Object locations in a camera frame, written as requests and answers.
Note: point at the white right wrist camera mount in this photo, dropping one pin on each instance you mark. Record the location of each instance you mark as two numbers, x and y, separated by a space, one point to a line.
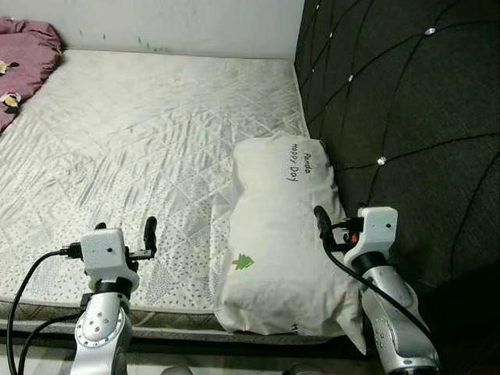
379 226

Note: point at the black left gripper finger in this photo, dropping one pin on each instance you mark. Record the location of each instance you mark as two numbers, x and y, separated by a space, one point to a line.
101 226
149 233

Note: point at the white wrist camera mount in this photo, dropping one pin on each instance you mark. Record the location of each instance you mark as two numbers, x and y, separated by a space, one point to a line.
105 250
379 226

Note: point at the white printed pillow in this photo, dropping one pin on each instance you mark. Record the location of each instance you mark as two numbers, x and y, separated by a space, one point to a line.
273 226

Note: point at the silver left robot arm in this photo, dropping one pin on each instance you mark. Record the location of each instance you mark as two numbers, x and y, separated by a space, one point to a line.
101 328

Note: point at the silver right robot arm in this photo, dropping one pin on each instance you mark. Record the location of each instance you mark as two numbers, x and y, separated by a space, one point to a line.
391 305

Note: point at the white quilted mattress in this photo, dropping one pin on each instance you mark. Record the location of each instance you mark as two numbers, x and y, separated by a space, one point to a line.
141 133

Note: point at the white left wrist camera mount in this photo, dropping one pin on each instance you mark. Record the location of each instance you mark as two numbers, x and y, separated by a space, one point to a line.
105 250

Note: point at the dark tufted headboard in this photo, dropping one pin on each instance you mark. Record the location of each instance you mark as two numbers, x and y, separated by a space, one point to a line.
406 94

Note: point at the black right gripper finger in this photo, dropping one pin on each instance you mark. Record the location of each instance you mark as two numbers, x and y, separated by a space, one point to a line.
322 221

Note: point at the grey right robot leg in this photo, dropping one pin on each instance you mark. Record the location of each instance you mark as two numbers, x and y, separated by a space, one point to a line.
308 371

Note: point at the grey left robot leg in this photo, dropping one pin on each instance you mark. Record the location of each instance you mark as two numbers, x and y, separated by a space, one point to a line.
176 371

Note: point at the grey robot leg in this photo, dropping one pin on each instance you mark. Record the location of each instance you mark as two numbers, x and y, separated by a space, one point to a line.
308 371
176 371

